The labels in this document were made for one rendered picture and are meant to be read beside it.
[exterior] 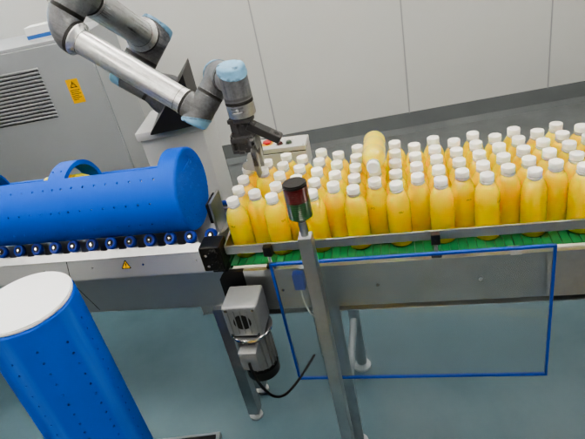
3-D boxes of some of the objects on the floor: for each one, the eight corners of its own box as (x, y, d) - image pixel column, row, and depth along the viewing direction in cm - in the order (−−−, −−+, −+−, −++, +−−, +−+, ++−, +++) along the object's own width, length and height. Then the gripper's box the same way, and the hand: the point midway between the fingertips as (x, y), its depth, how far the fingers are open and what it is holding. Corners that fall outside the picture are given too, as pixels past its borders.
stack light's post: (352, 476, 198) (299, 231, 143) (362, 476, 197) (312, 230, 142) (351, 486, 195) (296, 239, 139) (362, 486, 194) (311, 239, 139)
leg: (252, 409, 233) (214, 300, 202) (264, 409, 232) (229, 300, 200) (249, 421, 229) (210, 311, 197) (261, 421, 227) (225, 310, 196)
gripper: (231, 111, 176) (246, 168, 187) (223, 124, 166) (239, 184, 177) (257, 108, 174) (270, 165, 185) (249, 121, 164) (264, 181, 175)
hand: (262, 170), depth 180 cm, fingers closed on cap, 4 cm apart
